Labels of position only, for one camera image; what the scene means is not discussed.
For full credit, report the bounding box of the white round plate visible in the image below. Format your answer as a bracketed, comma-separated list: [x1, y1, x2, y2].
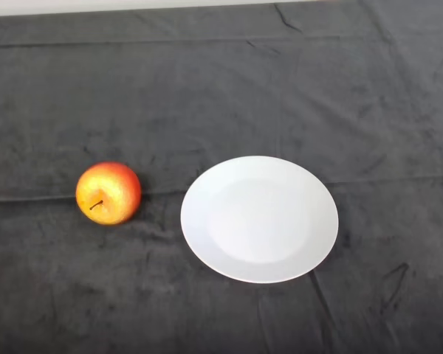
[180, 155, 340, 285]

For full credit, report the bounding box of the red yellow apple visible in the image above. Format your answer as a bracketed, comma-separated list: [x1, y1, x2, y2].
[75, 161, 142, 226]

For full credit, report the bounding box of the black velvet cloth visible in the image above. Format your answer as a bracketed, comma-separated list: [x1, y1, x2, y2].
[0, 0, 443, 354]

